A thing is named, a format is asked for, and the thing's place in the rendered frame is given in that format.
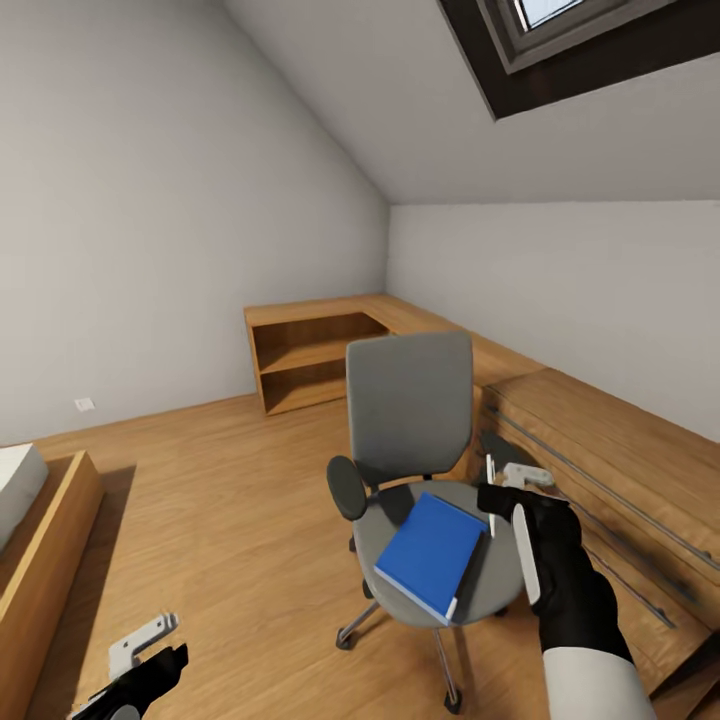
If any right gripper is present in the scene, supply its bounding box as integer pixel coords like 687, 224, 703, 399
477, 482, 523, 521

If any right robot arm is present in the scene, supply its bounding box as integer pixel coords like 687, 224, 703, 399
477, 461, 658, 720

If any swivel chair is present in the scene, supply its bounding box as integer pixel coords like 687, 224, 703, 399
327, 332, 526, 715

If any folder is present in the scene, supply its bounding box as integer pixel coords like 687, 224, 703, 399
374, 492, 488, 627

